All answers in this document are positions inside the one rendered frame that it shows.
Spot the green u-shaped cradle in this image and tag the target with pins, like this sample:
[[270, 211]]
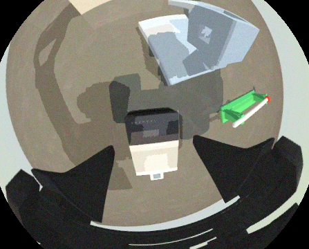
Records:
[[232, 110]]

